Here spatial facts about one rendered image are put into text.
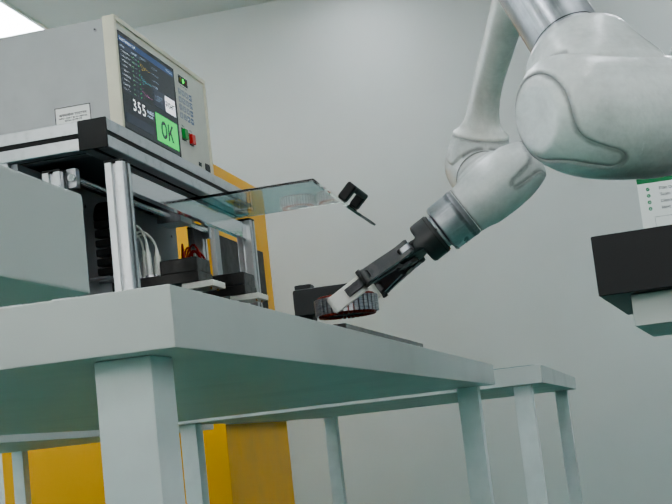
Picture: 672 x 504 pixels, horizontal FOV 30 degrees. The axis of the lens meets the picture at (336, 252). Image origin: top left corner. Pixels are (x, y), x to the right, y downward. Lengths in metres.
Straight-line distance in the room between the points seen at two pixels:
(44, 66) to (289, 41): 5.76
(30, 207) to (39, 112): 1.51
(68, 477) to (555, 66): 4.64
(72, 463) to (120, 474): 4.91
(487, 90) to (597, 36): 0.66
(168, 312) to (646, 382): 6.31
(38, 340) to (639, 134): 0.82
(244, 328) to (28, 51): 1.06
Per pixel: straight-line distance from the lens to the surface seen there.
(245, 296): 2.21
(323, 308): 2.16
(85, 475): 5.91
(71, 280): 0.60
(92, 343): 1.00
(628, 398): 7.21
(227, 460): 5.66
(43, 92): 2.09
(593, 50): 1.58
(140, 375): 1.02
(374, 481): 7.38
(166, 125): 2.21
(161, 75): 2.23
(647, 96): 1.56
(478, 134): 2.26
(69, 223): 0.61
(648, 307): 1.57
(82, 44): 2.08
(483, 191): 2.13
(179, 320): 0.99
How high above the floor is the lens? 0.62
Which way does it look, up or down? 8 degrees up
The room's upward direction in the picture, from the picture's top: 6 degrees counter-clockwise
